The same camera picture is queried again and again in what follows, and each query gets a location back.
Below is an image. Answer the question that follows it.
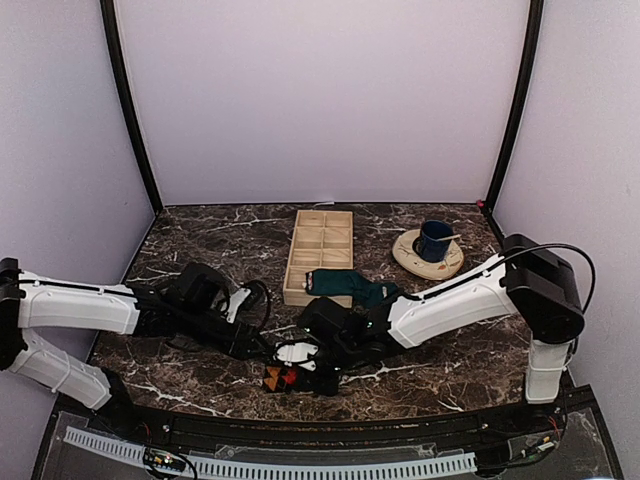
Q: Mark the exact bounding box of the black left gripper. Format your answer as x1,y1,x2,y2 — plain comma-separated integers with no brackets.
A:
178,305,272,361

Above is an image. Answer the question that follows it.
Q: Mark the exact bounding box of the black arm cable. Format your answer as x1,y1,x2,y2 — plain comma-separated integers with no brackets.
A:
242,278,274,334
399,243,599,351

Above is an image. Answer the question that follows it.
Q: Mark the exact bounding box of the black left frame post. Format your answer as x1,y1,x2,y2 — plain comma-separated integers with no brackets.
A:
99,0,164,216

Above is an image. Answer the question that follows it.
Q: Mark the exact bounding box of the dark green sock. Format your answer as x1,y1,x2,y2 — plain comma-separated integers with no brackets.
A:
304,269,400,309

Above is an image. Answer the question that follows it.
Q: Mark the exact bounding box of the black frame post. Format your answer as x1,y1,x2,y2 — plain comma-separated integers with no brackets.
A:
99,0,164,216
484,0,545,217

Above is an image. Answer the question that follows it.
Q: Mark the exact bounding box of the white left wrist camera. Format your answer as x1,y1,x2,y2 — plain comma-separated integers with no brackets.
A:
225,288,251,324

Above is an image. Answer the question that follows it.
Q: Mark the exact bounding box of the blue enamel mug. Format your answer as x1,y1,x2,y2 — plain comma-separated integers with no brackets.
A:
412,220,454,263

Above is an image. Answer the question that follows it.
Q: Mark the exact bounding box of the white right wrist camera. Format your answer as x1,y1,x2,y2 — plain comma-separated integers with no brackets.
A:
274,341,319,372

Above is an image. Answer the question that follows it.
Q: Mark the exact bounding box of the white spoon in mug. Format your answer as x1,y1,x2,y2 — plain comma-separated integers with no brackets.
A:
435,234,462,242

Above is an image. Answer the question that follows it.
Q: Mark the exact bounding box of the wooden compartment tray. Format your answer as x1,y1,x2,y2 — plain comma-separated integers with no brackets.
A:
282,210,354,307

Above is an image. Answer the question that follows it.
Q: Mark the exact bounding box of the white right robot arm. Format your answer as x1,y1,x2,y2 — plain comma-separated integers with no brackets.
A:
283,234,589,434

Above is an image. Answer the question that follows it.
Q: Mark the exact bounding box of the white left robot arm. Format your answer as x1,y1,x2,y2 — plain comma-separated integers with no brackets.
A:
1,258,269,436

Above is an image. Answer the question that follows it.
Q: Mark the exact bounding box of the black right frame post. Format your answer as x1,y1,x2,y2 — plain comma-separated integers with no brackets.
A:
484,0,545,217

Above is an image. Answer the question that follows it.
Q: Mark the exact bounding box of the beige ceramic plate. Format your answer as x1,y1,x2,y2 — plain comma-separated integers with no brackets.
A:
392,229,465,281

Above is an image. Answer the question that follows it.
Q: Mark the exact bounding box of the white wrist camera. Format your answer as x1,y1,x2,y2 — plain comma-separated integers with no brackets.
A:
225,288,251,324
274,341,319,372

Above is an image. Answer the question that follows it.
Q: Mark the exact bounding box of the white slotted cable duct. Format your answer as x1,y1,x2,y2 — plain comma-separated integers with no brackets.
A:
63,427,478,479

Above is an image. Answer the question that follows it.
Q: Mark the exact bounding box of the black front table rail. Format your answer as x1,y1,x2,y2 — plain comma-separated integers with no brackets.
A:
89,399,566,451

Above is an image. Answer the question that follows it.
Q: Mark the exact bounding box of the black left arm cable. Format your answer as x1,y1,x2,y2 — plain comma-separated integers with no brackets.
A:
242,278,274,334

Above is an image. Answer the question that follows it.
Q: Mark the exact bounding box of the black red yellow argyle sock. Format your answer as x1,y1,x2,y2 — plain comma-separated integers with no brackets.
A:
262,365,301,393

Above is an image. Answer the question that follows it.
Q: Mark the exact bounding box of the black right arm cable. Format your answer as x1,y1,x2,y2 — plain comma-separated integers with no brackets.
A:
399,243,599,351

